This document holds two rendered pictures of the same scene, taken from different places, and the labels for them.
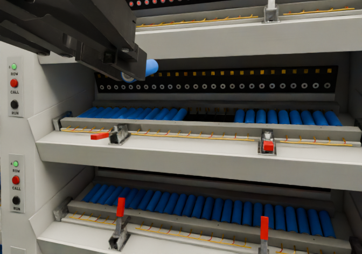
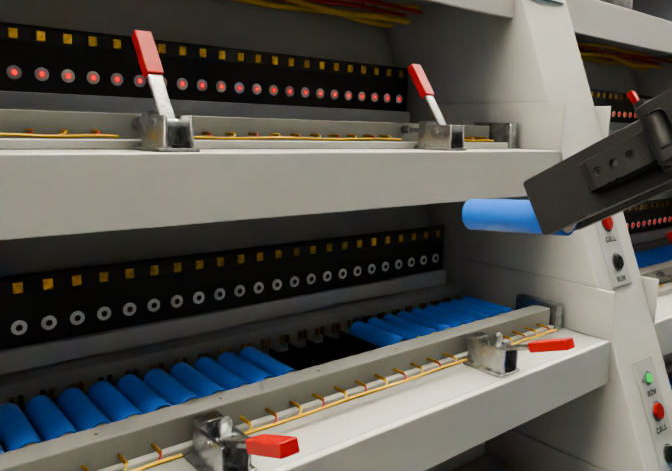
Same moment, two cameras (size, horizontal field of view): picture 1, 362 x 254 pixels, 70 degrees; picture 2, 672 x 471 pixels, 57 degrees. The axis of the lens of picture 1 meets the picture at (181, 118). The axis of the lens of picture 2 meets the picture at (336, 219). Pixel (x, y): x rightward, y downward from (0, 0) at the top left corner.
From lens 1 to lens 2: 43 cm
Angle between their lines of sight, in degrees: 57
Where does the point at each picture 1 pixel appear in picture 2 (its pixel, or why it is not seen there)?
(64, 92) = not seen: outside the picture
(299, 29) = (490, 162)
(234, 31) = (421, 159)
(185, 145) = (384, 411)
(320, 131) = (518, 319)
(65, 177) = not seen: outside the picture
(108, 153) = not seen: outside the picture
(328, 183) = (570, 391)
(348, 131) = (540, 312)
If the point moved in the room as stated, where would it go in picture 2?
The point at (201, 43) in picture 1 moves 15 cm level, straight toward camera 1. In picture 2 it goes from (374, 181) to (561, 115)
